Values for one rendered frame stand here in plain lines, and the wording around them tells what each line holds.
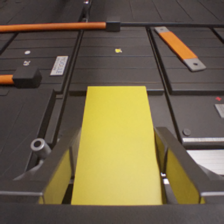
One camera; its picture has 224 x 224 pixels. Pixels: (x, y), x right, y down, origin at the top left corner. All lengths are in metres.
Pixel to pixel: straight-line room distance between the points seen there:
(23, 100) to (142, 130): 0.15
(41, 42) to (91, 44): 0.10
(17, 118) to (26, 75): 0.06
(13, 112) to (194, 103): 0.23
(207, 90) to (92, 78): 0.16
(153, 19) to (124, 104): 0.28
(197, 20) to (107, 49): 0.24
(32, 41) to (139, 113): 0.28
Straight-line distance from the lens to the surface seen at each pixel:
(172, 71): 0.27
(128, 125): 0.16
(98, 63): 0.27
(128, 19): 0.41
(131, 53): 0.30
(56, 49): 0.33
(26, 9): 0.54
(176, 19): 0.44
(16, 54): 0.34
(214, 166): 0.21
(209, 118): 0.23
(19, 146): 0.18
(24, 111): 0.21
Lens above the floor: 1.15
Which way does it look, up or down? 51 degrees down
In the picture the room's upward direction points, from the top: 1 degrees counter-clockwise
